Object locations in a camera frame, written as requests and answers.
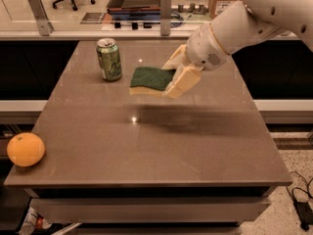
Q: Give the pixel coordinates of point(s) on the crumpled packaging under table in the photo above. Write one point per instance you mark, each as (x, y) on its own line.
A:
(33, 221)

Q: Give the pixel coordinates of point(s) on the black power adapter with cable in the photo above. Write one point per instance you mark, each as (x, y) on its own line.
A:
(302, 196)

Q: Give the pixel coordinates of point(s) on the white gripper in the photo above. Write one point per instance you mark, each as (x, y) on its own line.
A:
(202, 50)

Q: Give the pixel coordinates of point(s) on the metal railing post middle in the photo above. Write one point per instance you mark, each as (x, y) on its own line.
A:
(165, 14)

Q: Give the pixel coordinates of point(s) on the metal railing post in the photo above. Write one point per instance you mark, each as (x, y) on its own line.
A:
(45, 28)
(165, 14)

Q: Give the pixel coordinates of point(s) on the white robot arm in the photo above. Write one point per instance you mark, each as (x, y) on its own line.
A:
(244, 23)

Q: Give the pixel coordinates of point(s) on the orange fruit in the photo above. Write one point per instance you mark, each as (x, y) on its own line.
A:
(25, 149)

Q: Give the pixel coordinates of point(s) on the green and yellow sponge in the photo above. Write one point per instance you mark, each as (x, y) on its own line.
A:
(150, 81)

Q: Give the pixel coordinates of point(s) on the green soda can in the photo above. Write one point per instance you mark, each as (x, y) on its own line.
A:
(109, 59)

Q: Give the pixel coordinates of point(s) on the metal railing post left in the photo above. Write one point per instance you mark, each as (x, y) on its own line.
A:
(45, 28)

